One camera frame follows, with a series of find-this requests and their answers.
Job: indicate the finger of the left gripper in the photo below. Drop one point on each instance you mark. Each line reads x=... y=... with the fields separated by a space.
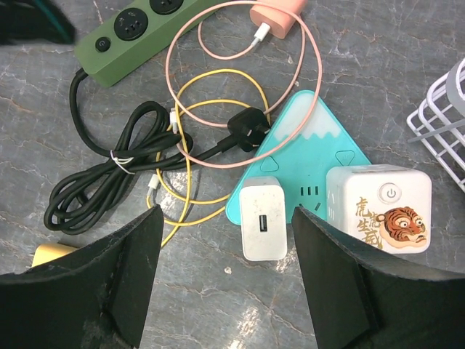
x=35 y=21

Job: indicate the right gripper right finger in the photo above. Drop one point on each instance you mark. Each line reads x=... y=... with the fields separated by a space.
x=362 y=297

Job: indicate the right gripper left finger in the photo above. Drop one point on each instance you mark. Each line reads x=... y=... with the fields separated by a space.
x=95 y=297

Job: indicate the green power strip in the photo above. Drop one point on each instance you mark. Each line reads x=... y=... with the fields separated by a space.
x=134 y=35

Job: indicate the white cube socket adapter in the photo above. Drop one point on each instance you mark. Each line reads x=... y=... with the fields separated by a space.
x=386 y=206

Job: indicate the white square plug adapter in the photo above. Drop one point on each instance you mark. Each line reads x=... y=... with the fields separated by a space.
x=263 y=219

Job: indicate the pink usb charger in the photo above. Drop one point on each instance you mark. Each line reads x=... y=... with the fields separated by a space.
x=280 y=22

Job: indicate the yellow usb charger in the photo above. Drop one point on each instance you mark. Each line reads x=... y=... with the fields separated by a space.
x=49 y=252

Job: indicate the white wire dish rack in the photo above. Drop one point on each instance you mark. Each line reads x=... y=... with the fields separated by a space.
x=438 y=122

